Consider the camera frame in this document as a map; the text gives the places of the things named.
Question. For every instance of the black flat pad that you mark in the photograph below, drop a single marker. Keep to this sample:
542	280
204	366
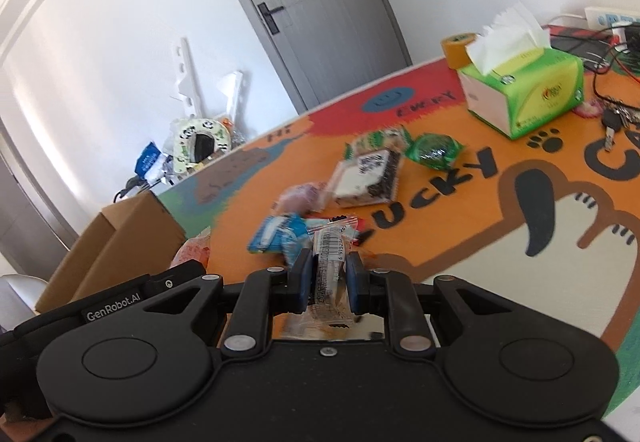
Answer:
580	46

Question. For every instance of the black metal stand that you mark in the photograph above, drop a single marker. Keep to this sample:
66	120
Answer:
129	187

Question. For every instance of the white chair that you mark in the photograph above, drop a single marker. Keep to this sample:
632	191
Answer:
17	292

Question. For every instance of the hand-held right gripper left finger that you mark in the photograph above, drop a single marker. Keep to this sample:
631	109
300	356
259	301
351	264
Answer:
303	284

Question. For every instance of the blue snack packet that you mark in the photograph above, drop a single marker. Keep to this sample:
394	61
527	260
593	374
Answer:
275	232

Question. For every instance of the green and tan snack packet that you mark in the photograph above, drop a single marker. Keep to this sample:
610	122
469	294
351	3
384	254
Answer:
375	139

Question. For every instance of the green tissue box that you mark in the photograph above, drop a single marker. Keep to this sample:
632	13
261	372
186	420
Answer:
540	86

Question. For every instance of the pink charm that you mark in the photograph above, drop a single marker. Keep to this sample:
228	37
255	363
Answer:
589	109

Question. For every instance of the yellow tape roll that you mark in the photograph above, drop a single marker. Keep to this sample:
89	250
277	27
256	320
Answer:
452	52

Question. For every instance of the purple snack packet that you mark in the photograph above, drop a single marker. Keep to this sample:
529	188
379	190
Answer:
300	197

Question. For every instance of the grey wardrobe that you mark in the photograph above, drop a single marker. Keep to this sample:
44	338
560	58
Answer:
25	212

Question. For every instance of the bunch of keys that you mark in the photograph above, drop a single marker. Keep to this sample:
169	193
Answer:
611	121

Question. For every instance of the white power strip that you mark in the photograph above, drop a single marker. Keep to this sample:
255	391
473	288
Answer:
607	16

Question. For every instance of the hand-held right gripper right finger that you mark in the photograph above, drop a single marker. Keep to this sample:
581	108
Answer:
356	287

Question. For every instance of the green round pastry packet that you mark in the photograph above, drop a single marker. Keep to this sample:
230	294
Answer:
432	149

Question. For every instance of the blue bag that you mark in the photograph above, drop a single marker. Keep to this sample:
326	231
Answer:
149	160

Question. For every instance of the clear barcode snack packet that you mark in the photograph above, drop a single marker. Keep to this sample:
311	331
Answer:
327	247

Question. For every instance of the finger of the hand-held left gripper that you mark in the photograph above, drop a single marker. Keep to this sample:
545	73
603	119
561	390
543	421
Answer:
180	274

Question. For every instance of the orange snack packet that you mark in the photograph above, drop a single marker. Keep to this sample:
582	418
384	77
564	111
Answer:
192	249

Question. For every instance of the cardboard box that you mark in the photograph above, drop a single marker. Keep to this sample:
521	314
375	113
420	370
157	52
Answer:
125	242

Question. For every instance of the white plastic rack part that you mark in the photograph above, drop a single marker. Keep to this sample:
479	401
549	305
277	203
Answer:
232	94
185	76

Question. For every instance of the black and white cookie packet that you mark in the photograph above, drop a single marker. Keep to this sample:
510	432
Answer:
362	177

